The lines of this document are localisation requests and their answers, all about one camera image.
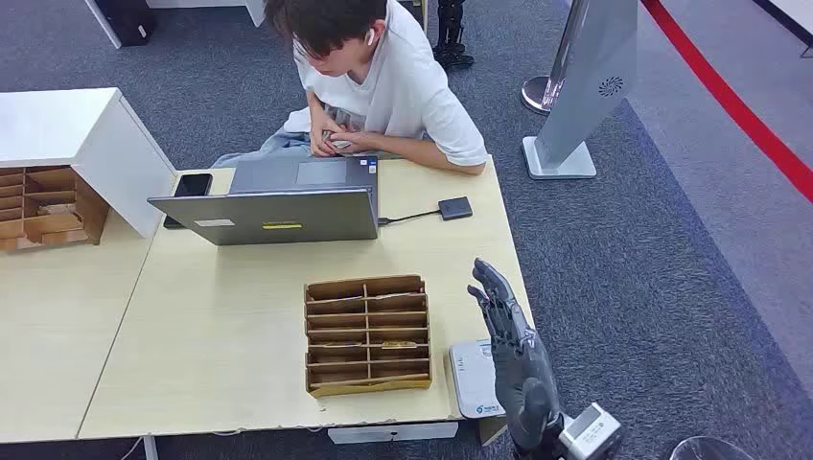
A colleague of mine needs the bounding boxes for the black smartphone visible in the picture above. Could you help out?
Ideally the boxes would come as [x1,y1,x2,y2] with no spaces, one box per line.
[163,172,214,230]

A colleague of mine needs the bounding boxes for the grey kiosk stand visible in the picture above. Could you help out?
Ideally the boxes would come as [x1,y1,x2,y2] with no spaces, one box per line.
[522,0,639,181]

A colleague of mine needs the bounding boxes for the clear round dome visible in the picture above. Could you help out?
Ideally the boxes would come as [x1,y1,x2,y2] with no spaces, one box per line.
[668,436,758,460]

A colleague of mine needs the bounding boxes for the wooden card slot rack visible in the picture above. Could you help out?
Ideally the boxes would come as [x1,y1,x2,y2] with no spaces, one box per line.
[304,274,433,400]

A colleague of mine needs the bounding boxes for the black reader cable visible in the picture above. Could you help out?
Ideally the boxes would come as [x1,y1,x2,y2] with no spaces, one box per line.
[378,209,441,227]

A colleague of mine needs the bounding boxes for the person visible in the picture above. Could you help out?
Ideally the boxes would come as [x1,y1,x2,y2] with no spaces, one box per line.
[212,0,489,177]

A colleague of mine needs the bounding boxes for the small black square reader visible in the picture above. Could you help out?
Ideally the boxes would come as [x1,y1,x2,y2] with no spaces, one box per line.
[437,195,475,222]

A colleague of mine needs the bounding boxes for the black robot legs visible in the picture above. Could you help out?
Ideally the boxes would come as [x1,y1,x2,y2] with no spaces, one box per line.
[432,0,476,71]

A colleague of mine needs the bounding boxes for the black box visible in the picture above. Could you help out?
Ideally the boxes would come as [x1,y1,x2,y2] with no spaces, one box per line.
[93,0,158,49]

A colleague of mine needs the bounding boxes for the wooden pigeonhole organizer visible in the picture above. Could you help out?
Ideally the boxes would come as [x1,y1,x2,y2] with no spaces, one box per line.
[0,166,111,254]

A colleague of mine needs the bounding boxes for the white ID card reader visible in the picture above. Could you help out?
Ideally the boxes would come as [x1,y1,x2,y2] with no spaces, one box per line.
[448,338,507,421]

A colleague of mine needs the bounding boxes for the person's right hand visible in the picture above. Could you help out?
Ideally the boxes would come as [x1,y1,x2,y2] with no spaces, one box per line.
[308,108,347,159]

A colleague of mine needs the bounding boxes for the grey laptop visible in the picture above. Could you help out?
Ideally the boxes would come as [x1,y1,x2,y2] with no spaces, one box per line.
[147,155,381,247]

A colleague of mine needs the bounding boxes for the white cabinet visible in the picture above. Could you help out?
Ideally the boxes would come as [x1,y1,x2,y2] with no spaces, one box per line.
[0,87,177,242]

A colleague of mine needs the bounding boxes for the person's stack of cards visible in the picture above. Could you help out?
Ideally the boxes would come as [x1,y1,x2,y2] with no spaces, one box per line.
[320,129,354,151]

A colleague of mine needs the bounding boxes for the person's left hand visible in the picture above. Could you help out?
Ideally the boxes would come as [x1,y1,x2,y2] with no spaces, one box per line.
[330,129,383,157]

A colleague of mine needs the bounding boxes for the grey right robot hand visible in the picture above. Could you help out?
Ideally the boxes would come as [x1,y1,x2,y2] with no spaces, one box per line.
[467,257,567,455]

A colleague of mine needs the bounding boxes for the white under-desk bracket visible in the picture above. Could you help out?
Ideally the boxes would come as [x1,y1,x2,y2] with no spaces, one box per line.
[327,421,460,446]

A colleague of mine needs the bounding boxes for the chrome stanchion post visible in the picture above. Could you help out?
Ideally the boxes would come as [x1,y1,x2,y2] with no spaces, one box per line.
[521,0,592,116]

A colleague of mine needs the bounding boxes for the white desk with black edge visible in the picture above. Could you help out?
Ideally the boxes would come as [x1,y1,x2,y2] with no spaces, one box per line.
[751,0,813,49]

